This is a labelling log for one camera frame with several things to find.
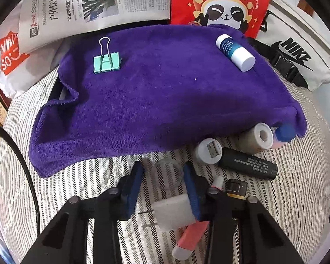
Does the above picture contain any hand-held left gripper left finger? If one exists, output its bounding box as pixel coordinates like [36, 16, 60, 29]
[22, 161, 145, 264]

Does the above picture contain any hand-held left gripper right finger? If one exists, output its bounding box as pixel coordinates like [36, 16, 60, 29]
[183, 162, 306, 264]

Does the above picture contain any white charger plug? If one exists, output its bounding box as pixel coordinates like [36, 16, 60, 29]
[139, 194, 196, 231]

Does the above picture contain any clear plastic cup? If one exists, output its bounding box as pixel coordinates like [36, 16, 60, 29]
[153, 159, 183, 191]

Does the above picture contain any white round usb adapter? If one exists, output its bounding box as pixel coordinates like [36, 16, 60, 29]
[195, 138, 223, 165]

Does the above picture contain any black and gold lighter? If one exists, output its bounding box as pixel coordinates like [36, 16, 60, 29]
[226, 179, 248, 201]

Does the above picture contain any pink tube with white cap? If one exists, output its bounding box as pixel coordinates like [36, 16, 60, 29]
[172, 176, 224, 260]

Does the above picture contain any long black lighter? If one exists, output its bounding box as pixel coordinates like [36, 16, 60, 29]
[217, 147, 278, 181]

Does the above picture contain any white tape roll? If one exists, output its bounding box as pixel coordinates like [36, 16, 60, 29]
[239, 122, 274, 154]

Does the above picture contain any pink bottle with blue cap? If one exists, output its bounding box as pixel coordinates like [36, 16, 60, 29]
[272, 124, 296, 150]

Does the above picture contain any striped bed sheet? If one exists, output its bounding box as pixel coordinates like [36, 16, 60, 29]
[0, 69, 330, 264]

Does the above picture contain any purple towel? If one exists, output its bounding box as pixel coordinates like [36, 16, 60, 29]
[28, 23, 307, 179]

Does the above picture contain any teal binder clip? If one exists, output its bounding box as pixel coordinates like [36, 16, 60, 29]
[93, 37, 122, 74]

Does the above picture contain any white and blue bottle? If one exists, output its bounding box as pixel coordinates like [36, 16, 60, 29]
[216, 34, 256, 72]

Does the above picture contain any white plastic bag red logo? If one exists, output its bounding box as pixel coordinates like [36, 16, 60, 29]
[0, 19, 69, 98]

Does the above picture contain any red panda print bag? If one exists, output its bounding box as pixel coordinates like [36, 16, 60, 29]
[170, 0, 275, 39]

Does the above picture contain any newspaper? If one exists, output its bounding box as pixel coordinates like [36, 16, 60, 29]
[18, 0, 172, 54]

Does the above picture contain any black cable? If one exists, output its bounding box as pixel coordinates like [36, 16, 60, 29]
[0, 121, 41, 234]

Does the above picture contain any white bag with black strap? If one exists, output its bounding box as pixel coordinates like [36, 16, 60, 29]
[246, 0, 330, 91]

